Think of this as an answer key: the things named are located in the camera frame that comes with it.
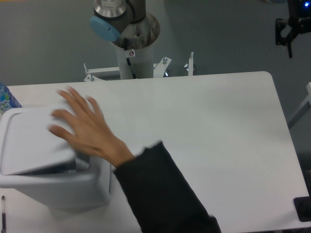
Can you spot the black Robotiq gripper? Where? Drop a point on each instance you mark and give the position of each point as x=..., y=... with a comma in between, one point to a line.
x=300, y=14

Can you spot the white push-lid trash can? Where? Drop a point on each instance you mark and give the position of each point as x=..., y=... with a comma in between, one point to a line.
x=45, y=167

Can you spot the black sleeved forearm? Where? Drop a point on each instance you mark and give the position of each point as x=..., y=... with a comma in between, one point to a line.
x=160, y=197

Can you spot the silver robot arm with wrist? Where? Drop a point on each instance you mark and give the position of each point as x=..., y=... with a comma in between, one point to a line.
x=127, y=25

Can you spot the bare human hand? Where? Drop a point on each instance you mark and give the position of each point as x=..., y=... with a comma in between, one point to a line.
x=91, y=135

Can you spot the black clamp at table edge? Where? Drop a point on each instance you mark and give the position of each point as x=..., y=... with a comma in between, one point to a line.
x=303, y=208

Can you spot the blue label drink bottle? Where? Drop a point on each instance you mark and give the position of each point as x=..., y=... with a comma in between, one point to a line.
x=7, y=100

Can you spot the white frame post right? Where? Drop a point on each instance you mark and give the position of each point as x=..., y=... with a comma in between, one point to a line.
x=301, y=109

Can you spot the white bracket with wing bolt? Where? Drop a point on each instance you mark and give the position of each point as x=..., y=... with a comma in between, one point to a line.
x=189, y=67

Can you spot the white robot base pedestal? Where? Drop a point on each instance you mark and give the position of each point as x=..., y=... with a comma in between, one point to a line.
x=135, y=49

